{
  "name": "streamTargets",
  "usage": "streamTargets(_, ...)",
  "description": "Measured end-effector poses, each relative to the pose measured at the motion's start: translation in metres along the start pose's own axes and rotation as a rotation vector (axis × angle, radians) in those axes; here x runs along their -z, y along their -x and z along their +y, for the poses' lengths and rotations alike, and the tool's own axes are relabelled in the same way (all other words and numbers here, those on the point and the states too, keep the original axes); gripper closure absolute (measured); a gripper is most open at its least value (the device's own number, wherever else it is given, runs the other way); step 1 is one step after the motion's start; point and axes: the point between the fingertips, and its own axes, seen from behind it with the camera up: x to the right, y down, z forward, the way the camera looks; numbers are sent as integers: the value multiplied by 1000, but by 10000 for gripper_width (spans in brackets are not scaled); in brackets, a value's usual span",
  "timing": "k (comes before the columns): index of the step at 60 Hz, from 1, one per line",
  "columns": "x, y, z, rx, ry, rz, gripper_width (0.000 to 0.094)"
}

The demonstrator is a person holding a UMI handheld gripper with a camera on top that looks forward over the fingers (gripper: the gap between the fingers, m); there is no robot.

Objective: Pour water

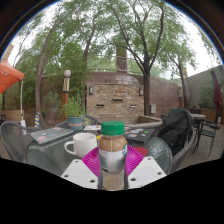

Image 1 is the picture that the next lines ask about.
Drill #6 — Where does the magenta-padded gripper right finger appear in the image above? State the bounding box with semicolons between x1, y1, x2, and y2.
123;144;167;191

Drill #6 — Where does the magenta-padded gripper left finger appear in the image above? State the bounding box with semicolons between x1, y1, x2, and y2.
60;146;103;191

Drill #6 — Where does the green-capped brown drink bottle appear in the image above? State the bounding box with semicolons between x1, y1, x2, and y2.
97;121;129;191

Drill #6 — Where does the white ceramic mug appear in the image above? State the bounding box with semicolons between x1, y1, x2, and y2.
63;132;98;159

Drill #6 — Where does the black laptop with stickers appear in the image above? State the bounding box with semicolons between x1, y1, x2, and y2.
123;126;156;145

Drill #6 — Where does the grey patio chair under jacket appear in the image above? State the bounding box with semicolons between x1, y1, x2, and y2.
159;113;198;174

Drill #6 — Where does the white printed paper booklet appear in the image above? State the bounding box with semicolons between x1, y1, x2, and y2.
83;124;102;132

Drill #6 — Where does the grey laptop with stickers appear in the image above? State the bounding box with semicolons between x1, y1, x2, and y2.
29;126;75;145

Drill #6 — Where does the black jacket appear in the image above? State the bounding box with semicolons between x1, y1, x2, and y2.
157;107;195;156

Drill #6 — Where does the green plant in blue pot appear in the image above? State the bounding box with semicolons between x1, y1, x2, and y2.
63;94;86;132

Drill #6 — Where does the blue yellow striped cone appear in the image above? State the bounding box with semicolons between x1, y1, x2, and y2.
34;111;42;129

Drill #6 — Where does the black metal patio chair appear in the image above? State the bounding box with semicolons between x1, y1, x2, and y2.
196;113;223;158

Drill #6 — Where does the round grey patio table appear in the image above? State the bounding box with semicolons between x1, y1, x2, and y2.
190;113;208;135

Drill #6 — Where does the tall tree, dark forked trunk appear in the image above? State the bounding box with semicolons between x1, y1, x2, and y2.
106;0;201;116

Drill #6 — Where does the tall tree, leaning pale trunk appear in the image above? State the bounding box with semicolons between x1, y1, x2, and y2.
13;0;111;129

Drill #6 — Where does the orange patio umbrella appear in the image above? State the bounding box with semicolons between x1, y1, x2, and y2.
0;58;27;128

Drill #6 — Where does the wooden lamp post, white globe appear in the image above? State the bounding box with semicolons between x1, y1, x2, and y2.
62;69;72;123

